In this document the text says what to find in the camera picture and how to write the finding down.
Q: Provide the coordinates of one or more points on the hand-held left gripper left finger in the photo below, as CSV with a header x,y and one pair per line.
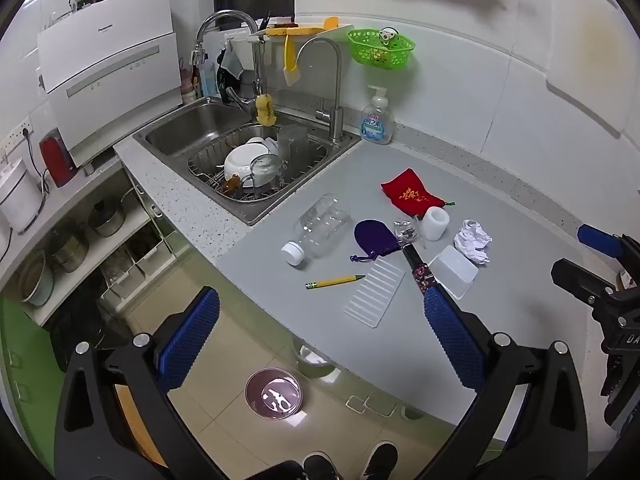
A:
x,y
190,340

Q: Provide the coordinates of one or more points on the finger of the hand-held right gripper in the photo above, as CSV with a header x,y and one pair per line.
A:
x,y
580,280
597,241

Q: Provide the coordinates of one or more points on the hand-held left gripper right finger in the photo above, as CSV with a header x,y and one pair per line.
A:
x,y
452,345

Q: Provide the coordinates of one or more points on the white plastic box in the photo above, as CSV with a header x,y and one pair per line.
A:
x,y
455,272

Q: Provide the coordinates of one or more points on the white ribbed tray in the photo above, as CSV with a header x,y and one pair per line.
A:
x,y
374,294

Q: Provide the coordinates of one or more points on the purple trash bin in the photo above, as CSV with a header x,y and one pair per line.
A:
x,y
273,394

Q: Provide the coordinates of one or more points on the white paper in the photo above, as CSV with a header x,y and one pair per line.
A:
x,y
472,242

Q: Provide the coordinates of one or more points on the white foam cylinder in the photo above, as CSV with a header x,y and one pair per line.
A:
x,y
434,227

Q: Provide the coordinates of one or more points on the clear plastic bag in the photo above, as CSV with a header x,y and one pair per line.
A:
x,y
407,232

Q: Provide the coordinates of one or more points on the yellow pencil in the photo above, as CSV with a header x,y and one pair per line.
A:
x,y
335,282

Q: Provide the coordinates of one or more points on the clear plastic bottle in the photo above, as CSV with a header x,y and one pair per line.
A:
x,y
322,227

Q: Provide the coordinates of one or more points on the white storage bins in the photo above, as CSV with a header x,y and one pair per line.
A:
x,y
145,257

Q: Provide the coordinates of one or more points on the brown cardboard piece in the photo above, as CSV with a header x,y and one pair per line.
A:
x,y
131,422

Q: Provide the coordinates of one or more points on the white round container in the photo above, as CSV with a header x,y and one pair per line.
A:
x,y
312,360

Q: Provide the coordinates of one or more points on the person's black right shoe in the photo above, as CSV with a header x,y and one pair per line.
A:
x,y
380,462

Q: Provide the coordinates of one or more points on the person's black shoe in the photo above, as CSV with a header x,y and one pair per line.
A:
x,y
380,462
318,467

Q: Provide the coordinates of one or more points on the steel pot with lid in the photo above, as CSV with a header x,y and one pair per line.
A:
x,y
106,220

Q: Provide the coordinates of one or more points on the pale green basin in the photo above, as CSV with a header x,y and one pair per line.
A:
x,y
37,280

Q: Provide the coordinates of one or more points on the green cabinet door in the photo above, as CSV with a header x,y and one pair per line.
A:
x,y
25,360

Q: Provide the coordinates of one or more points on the person's black left shoe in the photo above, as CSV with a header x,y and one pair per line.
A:
x,y
318,467

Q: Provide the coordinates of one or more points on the white bowl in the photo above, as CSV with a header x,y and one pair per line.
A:
x,y
240,160

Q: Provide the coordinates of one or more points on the white shelf unit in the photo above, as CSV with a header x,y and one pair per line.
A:
x,y
65,197

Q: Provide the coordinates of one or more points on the stainless steel sink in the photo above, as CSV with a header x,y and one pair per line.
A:
x,y
185,130

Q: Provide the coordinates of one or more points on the tall clear glass container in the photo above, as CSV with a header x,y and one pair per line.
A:
x,y
293,147

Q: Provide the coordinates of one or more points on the white rice cooker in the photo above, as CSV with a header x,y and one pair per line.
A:
x,y
17,197

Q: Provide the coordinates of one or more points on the red kettle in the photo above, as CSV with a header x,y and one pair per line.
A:
x,y
55,160

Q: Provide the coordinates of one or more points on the clear hand soap bottle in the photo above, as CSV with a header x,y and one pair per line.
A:
x,y
377,122

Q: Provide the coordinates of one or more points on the yellow loofah sponge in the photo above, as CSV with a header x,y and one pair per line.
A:
x,y
265,110

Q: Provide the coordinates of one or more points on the steel gooseneck faucet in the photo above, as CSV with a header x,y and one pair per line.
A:
x,y
336,120

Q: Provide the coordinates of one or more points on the dark hanging cloth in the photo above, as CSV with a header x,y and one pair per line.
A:
x,y
230,72

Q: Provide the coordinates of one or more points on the white countertop dishwasher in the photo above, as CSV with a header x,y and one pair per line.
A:
x,y
110,75

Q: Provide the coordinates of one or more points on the green plastic basket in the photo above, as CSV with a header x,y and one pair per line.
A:
x,y
380,55

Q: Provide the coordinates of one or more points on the yellow plastic brush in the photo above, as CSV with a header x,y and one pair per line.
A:
x,y
291,67

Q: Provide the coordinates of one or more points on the panda toy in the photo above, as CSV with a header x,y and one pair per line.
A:
x,y
387,36

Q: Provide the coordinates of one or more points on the tall chrome spring faucet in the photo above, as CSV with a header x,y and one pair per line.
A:
x,y
220,16

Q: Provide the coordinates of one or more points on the white wall socket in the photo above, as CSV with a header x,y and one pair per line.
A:
x,y
15,135

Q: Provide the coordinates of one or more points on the white wall rack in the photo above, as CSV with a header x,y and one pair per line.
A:
x,y
340,29

